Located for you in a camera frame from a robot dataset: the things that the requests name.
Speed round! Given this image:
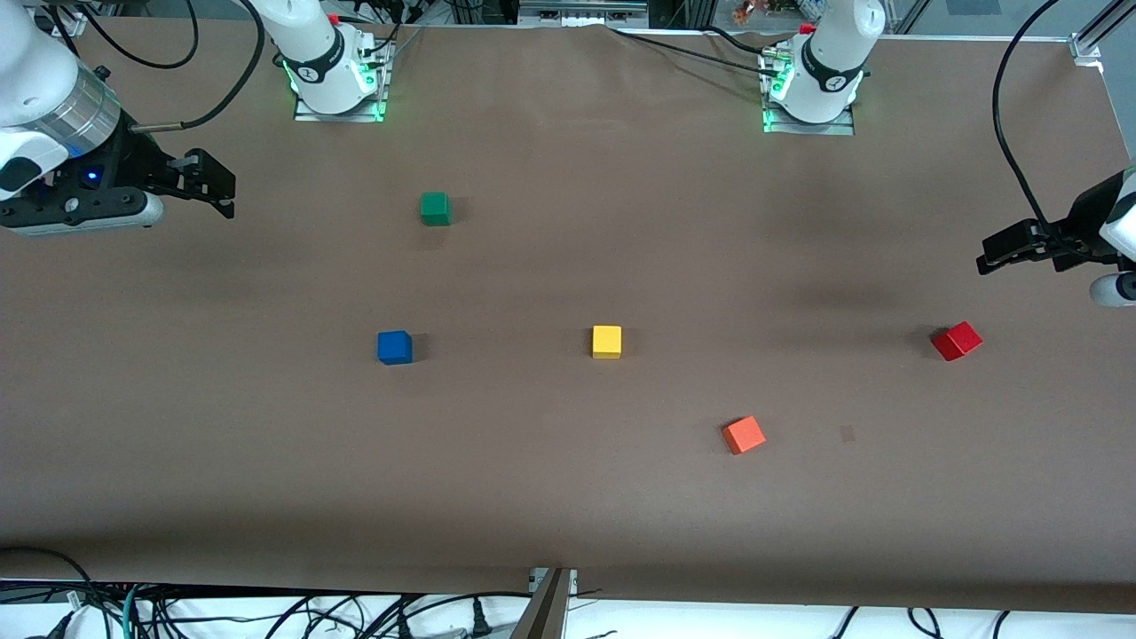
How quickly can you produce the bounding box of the brown table cover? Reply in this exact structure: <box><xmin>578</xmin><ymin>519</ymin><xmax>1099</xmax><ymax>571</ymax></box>
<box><xmin>0</xmin><ymin>18</ymin><xmax>1136</xmax><ymax>613</ymax></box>

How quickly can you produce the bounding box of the grey metal box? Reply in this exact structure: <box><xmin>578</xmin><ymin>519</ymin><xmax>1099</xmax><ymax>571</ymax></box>
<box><xmin>519</xmin><ymin>0</ymin><xmax>649</xmax><ymax>28</ymax></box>

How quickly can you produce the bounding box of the metal table edge bracket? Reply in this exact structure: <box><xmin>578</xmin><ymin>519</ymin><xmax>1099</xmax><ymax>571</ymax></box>
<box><xmin>510</xmin><ymin>566</ymin><xmax>580</xmax><ymax>639</ymax></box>

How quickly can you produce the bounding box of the orange wooden block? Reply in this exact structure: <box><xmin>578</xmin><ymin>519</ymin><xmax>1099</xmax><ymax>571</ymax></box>
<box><xmin>722</xmin><ymin>415</ymin><xmax>767</xmax><ymax>456</ymax></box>

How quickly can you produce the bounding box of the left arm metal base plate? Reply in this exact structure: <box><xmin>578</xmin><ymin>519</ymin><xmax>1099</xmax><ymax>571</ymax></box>
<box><xmin>761</xmin><ymin>44</ymin><xmax>856</xmax><ymax>136</ymax></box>

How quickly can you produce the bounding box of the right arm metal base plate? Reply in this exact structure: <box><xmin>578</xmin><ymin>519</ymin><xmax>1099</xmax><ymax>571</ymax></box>
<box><xmin>293</xmin><ymin>35</ymin><xmax>389</xmax><ymax>123</ymax></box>

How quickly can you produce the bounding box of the black base supply cable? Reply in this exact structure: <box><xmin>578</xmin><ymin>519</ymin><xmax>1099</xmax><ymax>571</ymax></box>
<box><xmin>608</xmin><ymin>25</ymin><xmax>786</xmax><ymax>76</ymax></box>

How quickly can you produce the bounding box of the red wooden block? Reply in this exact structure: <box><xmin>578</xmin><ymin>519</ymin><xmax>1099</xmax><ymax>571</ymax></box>
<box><xmin>931</xmin><ymin>321</ymin><xmax>983</xmax><ymax>362</ymax></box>

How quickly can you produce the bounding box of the aluminium frame bracket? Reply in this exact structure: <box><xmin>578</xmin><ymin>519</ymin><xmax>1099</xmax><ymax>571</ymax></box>
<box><xmin>27</xmin><ymin>0</ymin><xmax>86</xmax><ymax>38</ymax></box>

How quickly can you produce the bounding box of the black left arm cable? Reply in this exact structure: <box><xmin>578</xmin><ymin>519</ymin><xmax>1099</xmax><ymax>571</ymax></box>
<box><xmin>991</xmin><ymin>0</ymin><xmax>1066</xmax><ymax>227</ymax></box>

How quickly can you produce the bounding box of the aluminium frame profile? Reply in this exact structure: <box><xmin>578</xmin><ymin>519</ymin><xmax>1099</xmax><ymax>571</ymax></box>
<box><xmin>1069</xmin><ymin>0</ymin><xmax>1136</xmax><ymax>61</ymax></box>

